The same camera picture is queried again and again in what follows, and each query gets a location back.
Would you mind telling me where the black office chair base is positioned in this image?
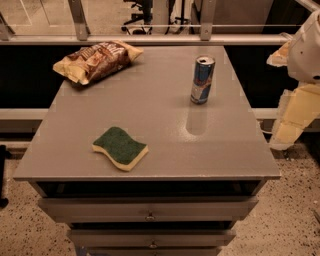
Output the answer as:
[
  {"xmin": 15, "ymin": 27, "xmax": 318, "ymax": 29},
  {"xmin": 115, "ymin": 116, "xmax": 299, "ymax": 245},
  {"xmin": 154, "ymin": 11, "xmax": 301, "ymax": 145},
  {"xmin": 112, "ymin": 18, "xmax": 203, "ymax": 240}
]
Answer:
[{"xmin": 121, "ymin": 0, "xmax": 153, "ymax": 35}]

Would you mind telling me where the green and yellow sponge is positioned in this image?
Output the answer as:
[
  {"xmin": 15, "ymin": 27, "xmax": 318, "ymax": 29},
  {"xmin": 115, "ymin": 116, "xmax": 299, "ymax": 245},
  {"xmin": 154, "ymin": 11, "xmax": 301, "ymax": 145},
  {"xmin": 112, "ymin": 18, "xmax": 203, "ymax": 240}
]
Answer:
[{"xmin": 92, "ymin": 127, "xmax": 149, "ymax": 172}]

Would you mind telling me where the grey drawer cabinet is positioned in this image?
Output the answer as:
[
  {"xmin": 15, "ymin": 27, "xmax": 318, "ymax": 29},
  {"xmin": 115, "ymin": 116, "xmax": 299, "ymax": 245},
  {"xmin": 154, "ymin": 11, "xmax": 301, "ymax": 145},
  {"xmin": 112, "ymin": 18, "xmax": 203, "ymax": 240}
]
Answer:
[{"xmin": 14, "ymin": 46, "xmax": 280, "ymax": 256}]

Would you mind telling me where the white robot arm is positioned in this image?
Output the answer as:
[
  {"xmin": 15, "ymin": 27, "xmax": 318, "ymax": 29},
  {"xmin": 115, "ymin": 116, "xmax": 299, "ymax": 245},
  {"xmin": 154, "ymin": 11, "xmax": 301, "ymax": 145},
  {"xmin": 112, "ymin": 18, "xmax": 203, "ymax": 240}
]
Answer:
[{"xmin": 267, "ymin": 10, "xmax": 320, "ymax": 150}]

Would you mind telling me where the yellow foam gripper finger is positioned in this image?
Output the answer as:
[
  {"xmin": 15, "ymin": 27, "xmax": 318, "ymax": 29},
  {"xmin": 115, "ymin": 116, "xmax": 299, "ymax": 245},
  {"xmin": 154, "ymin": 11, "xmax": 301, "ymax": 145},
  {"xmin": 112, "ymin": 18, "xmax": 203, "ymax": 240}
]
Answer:
[
  {"xmin": 269, "ymin": 83, "xmax": 320, "ymax": 150},
  {"xmin": 266, "ymin": 41, "xmax": 290, "ymax": 67}
]

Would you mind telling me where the upper grey drawer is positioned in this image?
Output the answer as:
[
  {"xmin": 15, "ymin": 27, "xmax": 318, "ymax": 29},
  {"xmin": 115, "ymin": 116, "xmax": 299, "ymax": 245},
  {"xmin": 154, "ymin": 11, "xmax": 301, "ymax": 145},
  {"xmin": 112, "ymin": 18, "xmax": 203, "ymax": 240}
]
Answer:
[{"xmin": 39, "ymin": 196, "xmax": 258, "ymax": 223}]

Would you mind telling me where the grey drawer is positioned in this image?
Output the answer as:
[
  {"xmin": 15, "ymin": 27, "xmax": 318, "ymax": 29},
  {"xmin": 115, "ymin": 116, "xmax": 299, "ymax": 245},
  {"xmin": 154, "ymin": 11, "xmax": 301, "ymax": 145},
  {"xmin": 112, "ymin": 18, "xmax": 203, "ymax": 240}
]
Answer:
[
  {"xmin": 39, "ymin": 196, "xmax": 258, "ymax": 223},
  {"xmin": 68, "ymin": 229, "xmax": 235, "ymax": 249}
]

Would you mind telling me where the lower grey drawer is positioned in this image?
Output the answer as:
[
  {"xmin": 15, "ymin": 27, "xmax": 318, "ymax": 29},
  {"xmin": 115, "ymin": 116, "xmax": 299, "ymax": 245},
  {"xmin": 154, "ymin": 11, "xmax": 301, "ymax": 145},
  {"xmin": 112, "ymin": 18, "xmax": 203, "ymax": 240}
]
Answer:
[{"xmin": 68, "ymin": 229, "xmax": 235, "ymax": 249}]

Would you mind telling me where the metal railing frame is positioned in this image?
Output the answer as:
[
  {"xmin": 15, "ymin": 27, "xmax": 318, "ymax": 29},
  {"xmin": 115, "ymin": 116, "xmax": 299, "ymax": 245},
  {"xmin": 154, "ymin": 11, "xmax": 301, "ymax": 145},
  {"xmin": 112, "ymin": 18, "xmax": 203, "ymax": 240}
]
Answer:
[{"xmin": 0, "ymin": 0, "xmax": 320, "ymax": 45}]

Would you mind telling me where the brown chip bag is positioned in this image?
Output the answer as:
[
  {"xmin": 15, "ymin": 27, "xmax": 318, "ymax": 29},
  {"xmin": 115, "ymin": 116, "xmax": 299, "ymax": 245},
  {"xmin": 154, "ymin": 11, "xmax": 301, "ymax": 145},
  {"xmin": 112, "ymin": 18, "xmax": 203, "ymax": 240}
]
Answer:
[{"xmin": 53, "ymin": 40, "xmax": 143, "ymax": 85}]

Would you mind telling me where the blue energy drink can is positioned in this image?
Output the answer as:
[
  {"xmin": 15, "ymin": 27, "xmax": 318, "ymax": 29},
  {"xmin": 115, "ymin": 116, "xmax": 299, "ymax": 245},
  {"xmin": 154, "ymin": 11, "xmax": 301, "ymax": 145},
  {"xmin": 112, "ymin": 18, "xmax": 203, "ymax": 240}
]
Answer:
[{"xmin": 191, "ymin": 55, "xmax": 215, "ymax": 104}]

